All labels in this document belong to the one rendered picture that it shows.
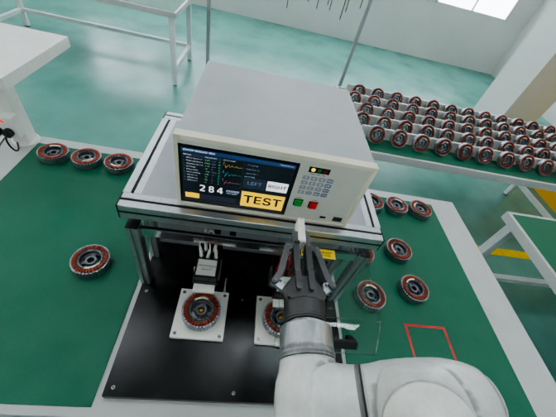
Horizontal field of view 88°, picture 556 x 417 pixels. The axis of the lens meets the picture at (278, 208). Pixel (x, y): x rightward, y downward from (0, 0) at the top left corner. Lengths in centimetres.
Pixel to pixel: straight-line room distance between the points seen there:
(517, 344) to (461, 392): 103
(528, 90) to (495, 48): 418
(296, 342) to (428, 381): 18
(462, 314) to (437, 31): 685
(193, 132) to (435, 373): 55
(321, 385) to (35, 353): 79
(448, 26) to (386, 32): 123
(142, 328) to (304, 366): 60
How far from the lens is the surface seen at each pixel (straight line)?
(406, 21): 742
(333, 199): 71
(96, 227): 122
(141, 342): 96
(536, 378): 145
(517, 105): 442
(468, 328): 135
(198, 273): 85
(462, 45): 808
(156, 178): 82
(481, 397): 47
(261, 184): 66
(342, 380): 46
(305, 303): 51
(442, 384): 43
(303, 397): 46
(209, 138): 60
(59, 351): 103
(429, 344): 121
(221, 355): 93
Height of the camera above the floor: 166
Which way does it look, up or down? 46 degrees down
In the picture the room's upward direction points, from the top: 17 degrees clockwise
